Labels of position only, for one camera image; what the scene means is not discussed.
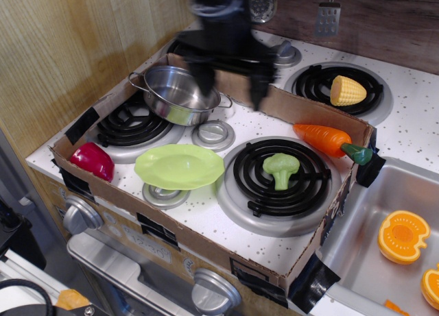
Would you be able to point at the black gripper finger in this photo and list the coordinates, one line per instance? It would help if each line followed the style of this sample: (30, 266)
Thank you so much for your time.
(203, 74)
(259, 84)

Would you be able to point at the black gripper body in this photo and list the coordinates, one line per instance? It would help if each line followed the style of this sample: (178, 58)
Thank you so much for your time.
(239, 26)

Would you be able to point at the orange toy carrot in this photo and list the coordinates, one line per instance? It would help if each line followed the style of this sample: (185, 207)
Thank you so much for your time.
(333, 142)

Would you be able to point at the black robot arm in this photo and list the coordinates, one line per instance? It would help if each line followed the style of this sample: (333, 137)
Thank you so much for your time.
(217, 5)

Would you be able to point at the light green plastic plate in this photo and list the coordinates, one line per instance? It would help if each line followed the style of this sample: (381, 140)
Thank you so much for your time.
(179, 167)

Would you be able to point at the stainless steel pot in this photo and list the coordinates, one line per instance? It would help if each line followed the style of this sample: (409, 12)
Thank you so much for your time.
(172, 94)

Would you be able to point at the silver back stove knob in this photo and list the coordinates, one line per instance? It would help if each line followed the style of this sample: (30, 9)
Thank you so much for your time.
(286, 55)

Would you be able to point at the silver stove knob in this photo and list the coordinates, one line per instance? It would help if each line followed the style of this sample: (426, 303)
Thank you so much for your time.
(214, 135)
(162, 198)
(286, 55)

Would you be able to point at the hanging metal strainer ladle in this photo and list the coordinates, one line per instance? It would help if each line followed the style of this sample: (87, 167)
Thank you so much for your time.
(262, 11)

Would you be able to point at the back right black burner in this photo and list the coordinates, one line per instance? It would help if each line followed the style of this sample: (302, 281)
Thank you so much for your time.
(314, 82)

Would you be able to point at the silver middle stove knob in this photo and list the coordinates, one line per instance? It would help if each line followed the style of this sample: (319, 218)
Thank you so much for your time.
(214, 135)

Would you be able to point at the green toy broccoli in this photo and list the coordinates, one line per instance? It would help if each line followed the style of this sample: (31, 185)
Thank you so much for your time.
(281, 166)

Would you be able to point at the yellow toy corn cob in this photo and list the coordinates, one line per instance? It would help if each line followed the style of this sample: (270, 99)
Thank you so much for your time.
(346, 92)

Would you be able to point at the hanging metal slotted spatula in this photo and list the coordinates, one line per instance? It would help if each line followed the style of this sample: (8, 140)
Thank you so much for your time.
(327, 19)

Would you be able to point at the front right black burner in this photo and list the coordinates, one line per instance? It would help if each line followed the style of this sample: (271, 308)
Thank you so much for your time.
(247, 196)

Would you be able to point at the silver front stove knob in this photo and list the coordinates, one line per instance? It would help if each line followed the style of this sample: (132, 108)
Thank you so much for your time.
(162, 198)

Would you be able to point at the red toy bell pepper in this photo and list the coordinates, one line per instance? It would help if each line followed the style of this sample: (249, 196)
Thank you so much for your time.
(90, 157)

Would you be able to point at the brown cardboard fence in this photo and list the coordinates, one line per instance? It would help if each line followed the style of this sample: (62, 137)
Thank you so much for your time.
(197, 234)

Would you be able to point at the left silver oven knob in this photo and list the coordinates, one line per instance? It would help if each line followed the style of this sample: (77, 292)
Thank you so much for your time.
(80, 216)

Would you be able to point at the silver oven knob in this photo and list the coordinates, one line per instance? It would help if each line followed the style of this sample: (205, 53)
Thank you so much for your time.
(80, 216)
(213, 294)

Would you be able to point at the large orange fruit half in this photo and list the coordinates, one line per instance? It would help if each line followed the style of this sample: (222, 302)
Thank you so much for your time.
(402, 235)

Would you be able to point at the right silver oven knob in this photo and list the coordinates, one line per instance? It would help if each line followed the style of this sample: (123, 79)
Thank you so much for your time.
(213, 294)

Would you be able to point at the stainless steel sink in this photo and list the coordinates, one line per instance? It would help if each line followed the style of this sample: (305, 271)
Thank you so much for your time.
(367, 277)

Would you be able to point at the small orange piece in sink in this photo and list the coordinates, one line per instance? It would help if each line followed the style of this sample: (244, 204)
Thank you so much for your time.
(394, 307)

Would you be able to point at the small orange fruit half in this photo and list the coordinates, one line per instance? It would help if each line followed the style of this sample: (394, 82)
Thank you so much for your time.
(429, 287)

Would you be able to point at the orange object bottom left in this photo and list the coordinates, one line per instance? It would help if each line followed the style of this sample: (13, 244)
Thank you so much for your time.
(70, 299)

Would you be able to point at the silver oven door handle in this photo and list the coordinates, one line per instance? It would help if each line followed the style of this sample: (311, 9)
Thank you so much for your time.
(132, 284)

